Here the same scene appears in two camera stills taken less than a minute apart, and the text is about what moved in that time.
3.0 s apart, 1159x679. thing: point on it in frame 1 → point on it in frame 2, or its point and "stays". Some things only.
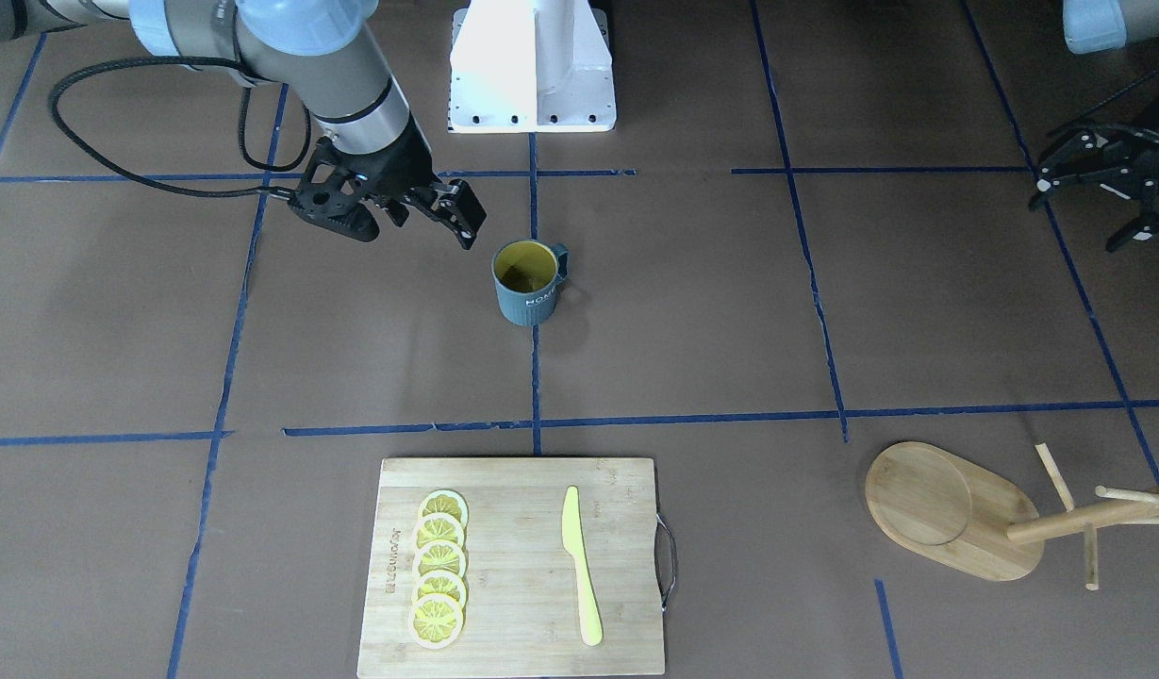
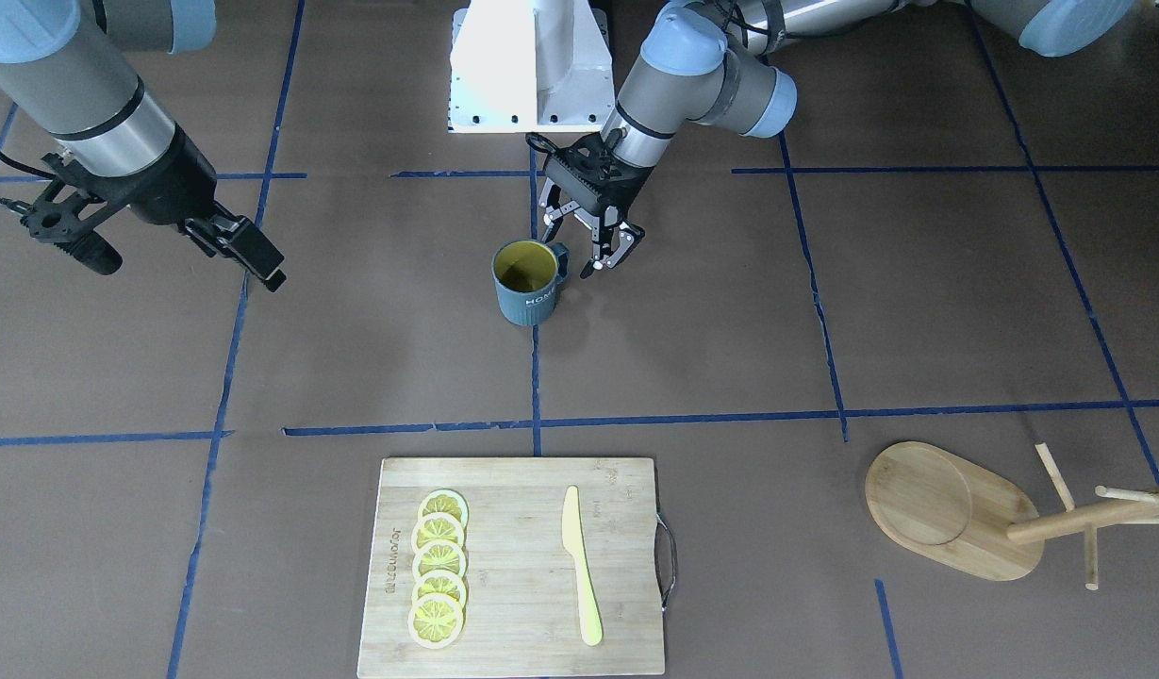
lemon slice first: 445,501 stays
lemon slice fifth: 436,621 stays
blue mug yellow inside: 526,273 stays
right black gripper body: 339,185 → 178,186
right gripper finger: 454,204 → 236,238
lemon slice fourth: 439,582 stays
